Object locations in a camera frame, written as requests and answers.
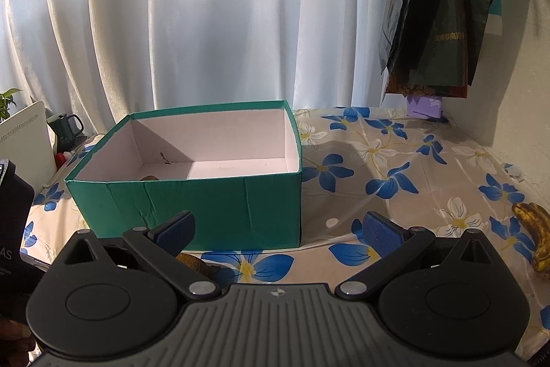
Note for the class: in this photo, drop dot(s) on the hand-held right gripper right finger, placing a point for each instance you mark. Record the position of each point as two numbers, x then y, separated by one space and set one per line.
380 231

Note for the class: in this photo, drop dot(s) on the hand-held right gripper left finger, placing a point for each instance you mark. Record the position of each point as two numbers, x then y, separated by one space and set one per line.
176 231

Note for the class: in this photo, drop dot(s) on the green cardboard box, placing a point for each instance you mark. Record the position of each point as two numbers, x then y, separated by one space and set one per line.
236 212

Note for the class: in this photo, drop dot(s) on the person's left hand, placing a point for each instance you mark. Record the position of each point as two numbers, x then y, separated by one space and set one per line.
15 334

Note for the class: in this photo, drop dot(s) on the white router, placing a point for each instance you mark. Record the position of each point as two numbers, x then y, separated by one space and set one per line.
25 143

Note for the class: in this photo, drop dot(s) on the dark green lidded mug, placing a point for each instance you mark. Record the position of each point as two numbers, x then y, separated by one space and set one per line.
64 132

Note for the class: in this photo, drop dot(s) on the green potted plant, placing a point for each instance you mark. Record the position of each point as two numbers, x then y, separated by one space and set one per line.
8 102

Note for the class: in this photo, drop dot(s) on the purple box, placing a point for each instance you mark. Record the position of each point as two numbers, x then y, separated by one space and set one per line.
423 107

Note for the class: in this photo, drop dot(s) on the brown patterned bag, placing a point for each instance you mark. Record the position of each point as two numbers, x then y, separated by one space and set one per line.
425 91

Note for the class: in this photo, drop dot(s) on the overripe banana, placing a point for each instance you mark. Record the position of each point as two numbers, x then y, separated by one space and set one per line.
535 229

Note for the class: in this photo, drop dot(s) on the dark green bag gold print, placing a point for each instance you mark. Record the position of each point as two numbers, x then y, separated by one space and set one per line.
438 27

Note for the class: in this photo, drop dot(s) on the white curtain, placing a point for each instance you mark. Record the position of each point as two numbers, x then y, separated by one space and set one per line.
215 6

